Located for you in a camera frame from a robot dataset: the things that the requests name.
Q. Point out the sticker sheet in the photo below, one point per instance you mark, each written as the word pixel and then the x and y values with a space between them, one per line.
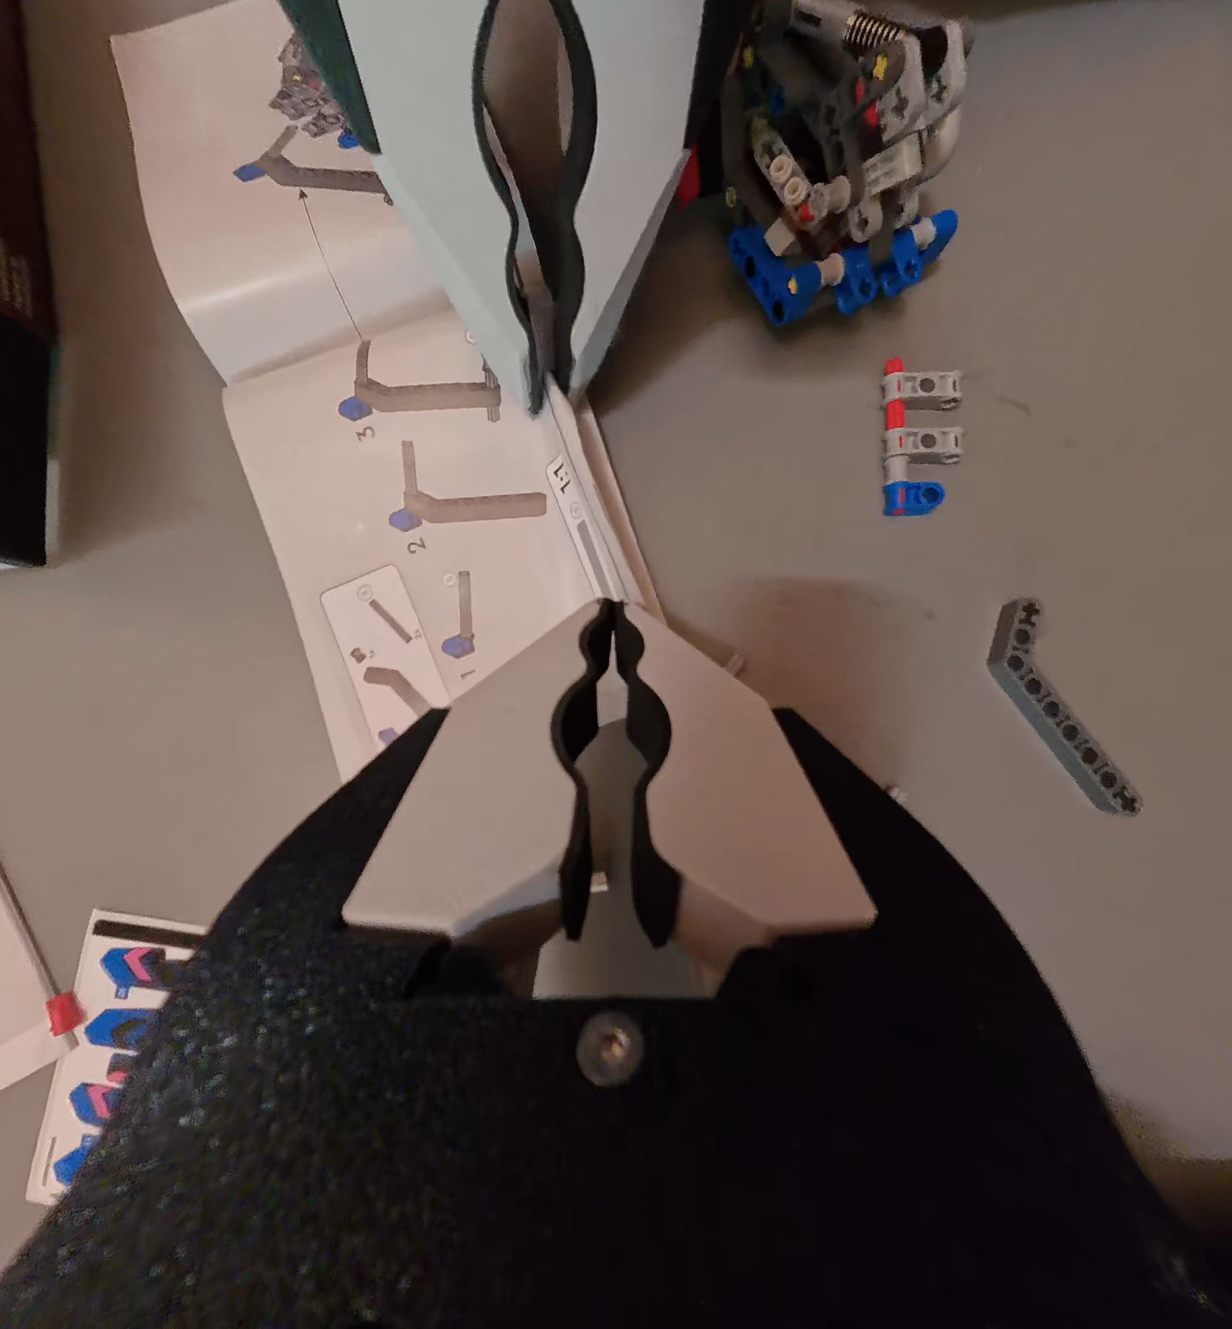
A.
pixel 97 1038

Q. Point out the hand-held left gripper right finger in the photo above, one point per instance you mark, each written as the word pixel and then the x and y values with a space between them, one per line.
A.
pixel 758 831

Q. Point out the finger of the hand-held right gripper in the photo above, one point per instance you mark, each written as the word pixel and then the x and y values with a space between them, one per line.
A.
pixel 417 103
pixel 643 124

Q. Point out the dark grey angled lego beam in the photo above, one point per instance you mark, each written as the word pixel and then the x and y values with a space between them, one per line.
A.
pixel 1064 715

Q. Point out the small red lego pin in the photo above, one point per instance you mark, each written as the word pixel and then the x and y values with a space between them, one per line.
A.
pixel 60 1016

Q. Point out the red axle with grey connectors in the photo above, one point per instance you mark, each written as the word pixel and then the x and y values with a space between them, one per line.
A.
pixel 920 440

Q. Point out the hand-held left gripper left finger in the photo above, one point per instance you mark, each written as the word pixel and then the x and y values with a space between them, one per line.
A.
pixel 471 831

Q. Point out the lego chassis assembly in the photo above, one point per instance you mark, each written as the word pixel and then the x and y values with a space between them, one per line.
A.
pixel 834 185

